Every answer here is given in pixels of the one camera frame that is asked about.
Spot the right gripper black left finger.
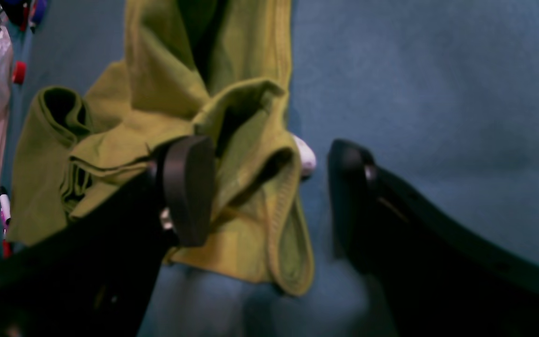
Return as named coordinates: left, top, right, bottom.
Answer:
left=0, top=136, right=215, bottom=337

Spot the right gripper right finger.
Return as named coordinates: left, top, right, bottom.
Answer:
left=328, top=140, right=539, bottom=337

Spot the olive green t-shirt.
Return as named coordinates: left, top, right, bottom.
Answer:
left=7, top=0, right=314, bottom=296

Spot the pink tube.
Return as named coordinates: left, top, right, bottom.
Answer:
left=0, top=209, right=11, bottom=231

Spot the blue table cloth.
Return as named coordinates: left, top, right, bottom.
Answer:
left=3, top=0, right=539, bottom=337

